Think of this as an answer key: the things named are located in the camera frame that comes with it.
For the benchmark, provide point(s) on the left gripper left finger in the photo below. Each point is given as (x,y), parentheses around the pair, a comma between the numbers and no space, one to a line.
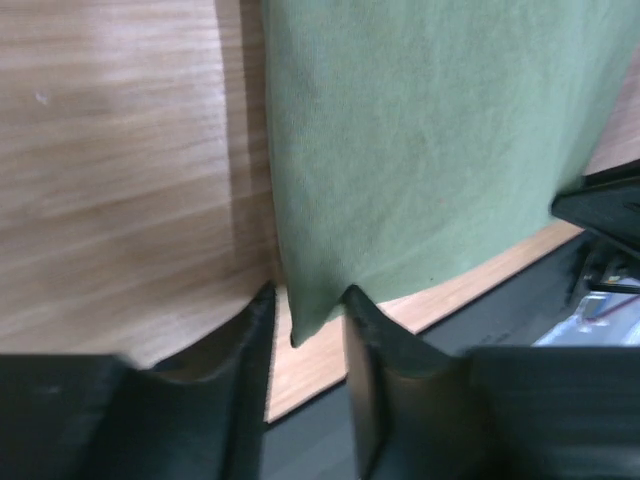
(199,414)

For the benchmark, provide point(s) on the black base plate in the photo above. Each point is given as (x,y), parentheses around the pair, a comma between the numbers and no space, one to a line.
(554,351)

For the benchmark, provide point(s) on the green tank top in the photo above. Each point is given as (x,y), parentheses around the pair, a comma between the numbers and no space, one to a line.
(411,141)

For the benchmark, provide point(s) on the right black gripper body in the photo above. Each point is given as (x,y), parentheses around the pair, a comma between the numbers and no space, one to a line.
(606,204)

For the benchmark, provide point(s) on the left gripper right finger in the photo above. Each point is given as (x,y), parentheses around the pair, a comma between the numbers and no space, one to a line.
(415,414)

